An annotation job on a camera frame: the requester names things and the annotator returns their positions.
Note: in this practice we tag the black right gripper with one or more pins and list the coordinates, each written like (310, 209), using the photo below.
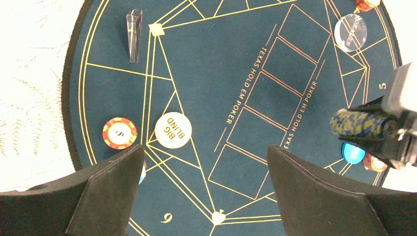
(396, 146)

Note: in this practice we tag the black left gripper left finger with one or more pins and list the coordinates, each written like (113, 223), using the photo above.
(94, 201)

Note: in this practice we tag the yellow big blind button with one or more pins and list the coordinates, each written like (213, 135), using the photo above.
(173, 130)

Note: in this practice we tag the round dark blue poker mat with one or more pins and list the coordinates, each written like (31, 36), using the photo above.
(247, 74)

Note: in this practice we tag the clear dealer button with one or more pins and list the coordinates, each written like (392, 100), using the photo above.
(350, 33)

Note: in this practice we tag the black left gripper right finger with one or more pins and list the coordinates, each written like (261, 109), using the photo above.
(316, 202)

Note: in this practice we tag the floral tablecloth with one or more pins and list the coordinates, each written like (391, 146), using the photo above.
(34, 38)

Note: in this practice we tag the green blue 50 chip stack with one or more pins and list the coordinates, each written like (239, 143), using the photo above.
(358, 124)

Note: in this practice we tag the clear triangular card cutter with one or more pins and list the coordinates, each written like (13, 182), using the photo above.
(134, 25)

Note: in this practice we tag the blue small blind button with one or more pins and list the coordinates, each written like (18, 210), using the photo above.
(352, 154)

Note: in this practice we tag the grey chip stack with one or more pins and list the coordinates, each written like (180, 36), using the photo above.
(143, 173)

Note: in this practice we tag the red 5 chip stack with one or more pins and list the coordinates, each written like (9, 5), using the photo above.
(119, 133)

